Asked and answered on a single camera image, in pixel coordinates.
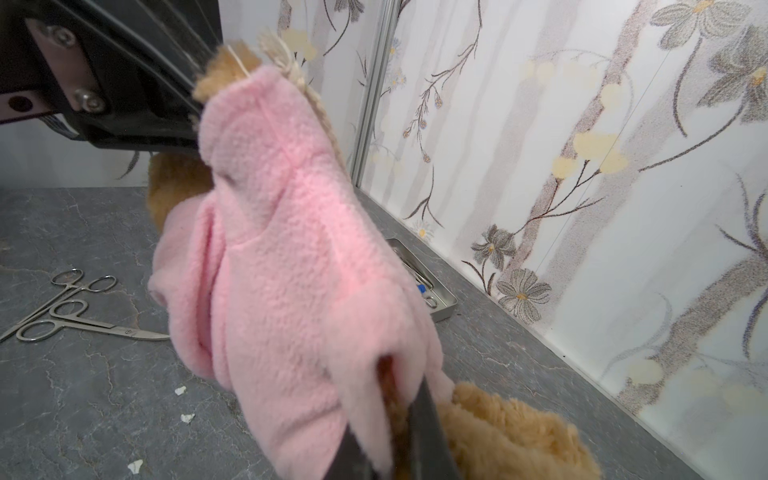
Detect steel surgical forceps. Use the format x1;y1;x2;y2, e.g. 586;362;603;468
0;268;119;343

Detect brown teddy bear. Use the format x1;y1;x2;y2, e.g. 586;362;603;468
147;43;601;479

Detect steel surgical scissors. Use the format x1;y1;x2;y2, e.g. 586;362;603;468
15;299;170;343

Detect pink teddy hoodie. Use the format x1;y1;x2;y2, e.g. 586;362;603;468
149;66;453;479

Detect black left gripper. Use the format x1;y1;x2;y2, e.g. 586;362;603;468
1;1;223;152

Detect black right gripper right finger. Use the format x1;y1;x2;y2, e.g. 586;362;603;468
408;379;462;480

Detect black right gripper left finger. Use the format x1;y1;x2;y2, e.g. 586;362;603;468
323;437;379;480

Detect metal instrument tray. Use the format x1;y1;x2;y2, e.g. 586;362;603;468
386;238;458;323

